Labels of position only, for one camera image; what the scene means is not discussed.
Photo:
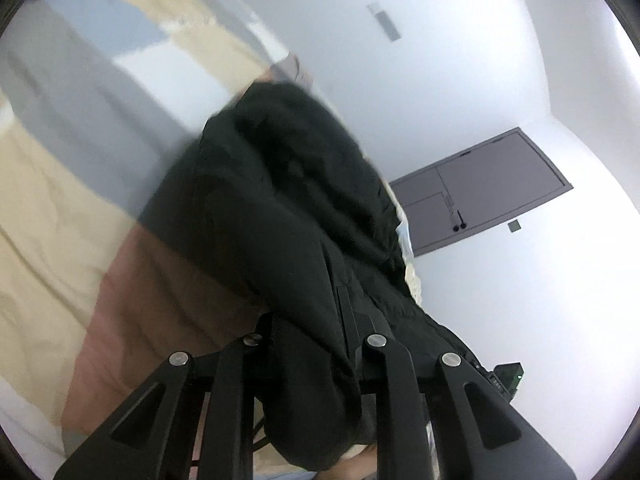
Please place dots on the black puffer jacket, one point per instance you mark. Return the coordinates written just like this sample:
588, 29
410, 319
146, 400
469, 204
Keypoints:
280, 200

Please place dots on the patchwork checked blanket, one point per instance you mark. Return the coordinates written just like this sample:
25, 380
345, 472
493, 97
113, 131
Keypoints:
75, 185

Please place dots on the grey door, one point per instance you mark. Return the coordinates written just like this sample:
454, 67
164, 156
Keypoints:
480, 190

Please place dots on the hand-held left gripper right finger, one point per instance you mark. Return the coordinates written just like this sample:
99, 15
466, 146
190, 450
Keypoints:
364, 332

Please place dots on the white and grey wall panel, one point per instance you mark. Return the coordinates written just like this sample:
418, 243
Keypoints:
385, 22

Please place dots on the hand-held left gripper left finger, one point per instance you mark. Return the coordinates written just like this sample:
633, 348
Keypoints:
257, 347

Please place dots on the grey wall switch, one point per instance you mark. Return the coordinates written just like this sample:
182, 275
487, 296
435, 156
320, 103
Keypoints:
514, 226

